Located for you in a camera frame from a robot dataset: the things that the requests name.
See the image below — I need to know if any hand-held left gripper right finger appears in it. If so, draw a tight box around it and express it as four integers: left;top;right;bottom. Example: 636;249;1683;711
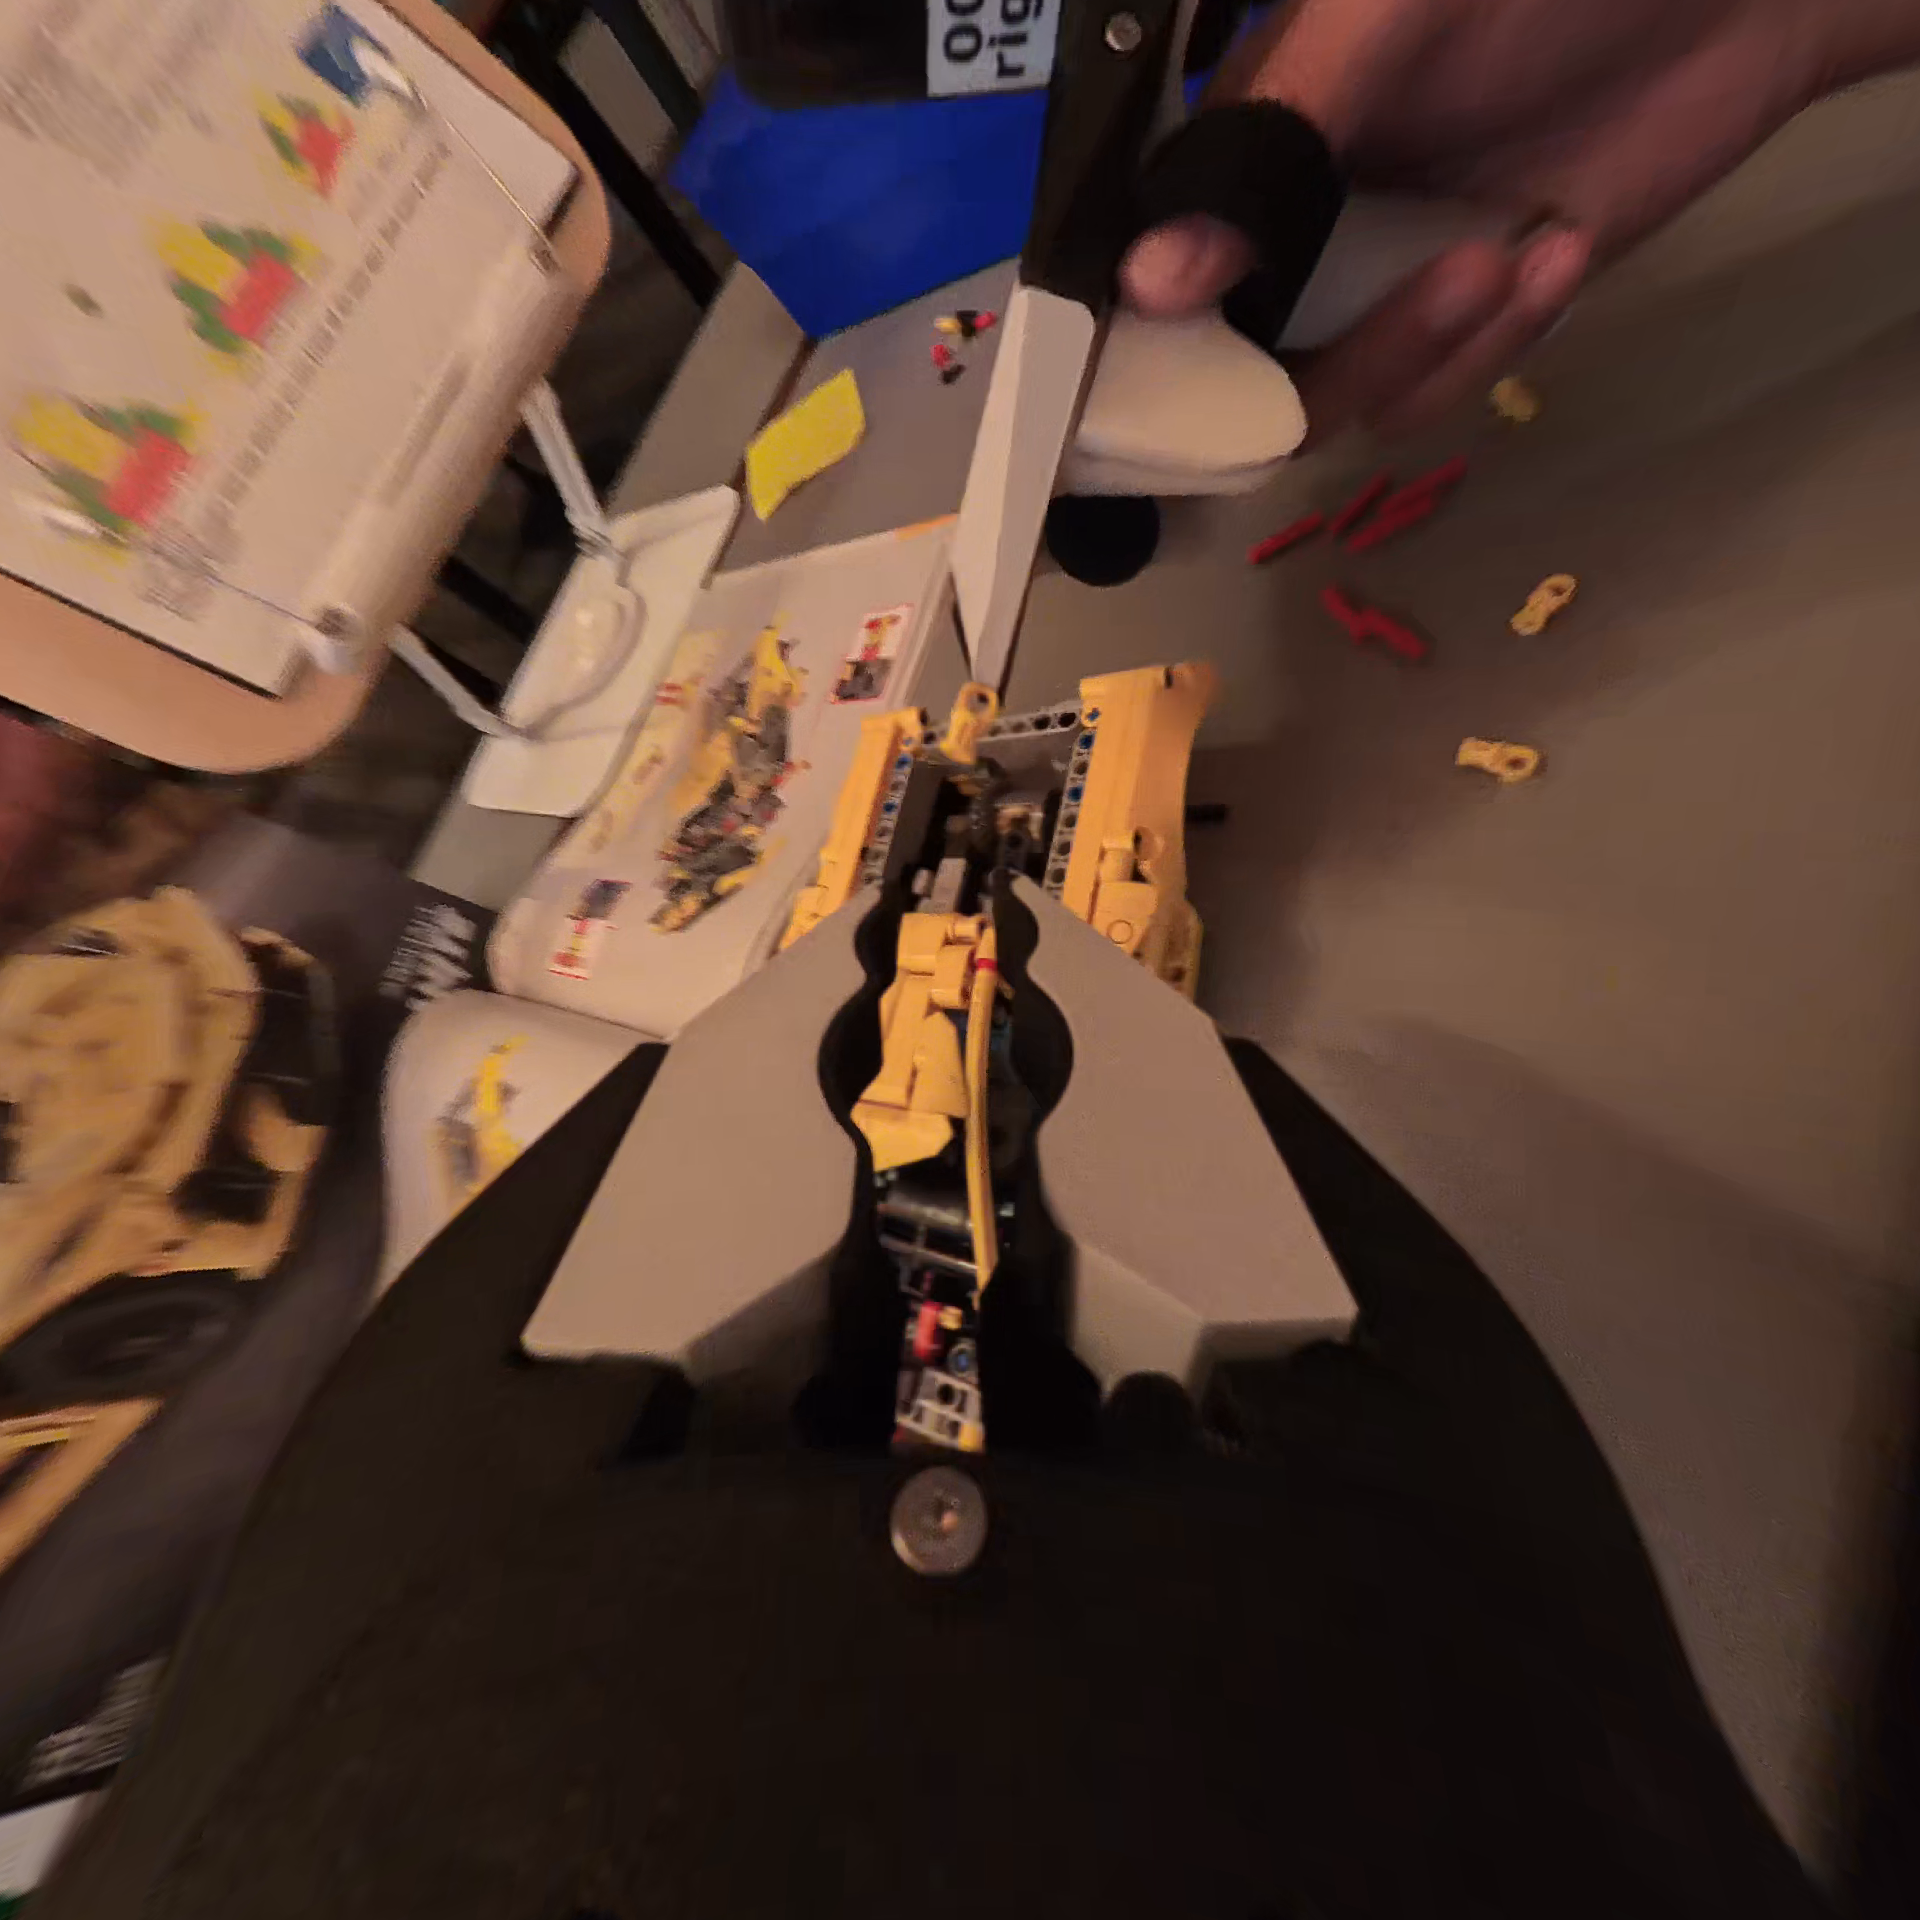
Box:
981;874;1363;1454

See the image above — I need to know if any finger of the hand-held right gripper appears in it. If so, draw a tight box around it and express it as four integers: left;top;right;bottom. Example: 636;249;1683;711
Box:
952;283;1113;696

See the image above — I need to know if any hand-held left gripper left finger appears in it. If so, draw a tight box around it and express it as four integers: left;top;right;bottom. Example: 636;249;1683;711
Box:
517;884;902;1454

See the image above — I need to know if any yellow brick toy car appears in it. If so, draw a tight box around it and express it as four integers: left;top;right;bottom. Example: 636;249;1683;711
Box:
778;659;1219;1457

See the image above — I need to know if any person's right hand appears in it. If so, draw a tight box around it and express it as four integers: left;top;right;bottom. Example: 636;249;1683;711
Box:
1122;0;1920;444

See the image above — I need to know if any yellow paper note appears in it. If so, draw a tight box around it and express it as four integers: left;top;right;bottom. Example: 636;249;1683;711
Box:
744;366;870;523

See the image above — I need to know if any blue plastic bin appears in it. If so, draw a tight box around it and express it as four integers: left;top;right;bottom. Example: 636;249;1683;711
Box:
668;67;1053;344

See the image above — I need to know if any open instruction booklet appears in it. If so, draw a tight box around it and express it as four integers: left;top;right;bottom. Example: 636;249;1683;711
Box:
383;519;960;1247

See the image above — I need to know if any instruction sheet on stand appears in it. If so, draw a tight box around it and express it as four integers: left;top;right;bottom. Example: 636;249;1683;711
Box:
0;0;744;819

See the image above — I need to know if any toy car set box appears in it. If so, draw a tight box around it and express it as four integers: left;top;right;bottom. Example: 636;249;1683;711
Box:
0;706;503;1824

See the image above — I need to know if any printed instruction sheet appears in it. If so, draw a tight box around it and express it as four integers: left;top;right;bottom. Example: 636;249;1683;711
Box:
0;0;582;702

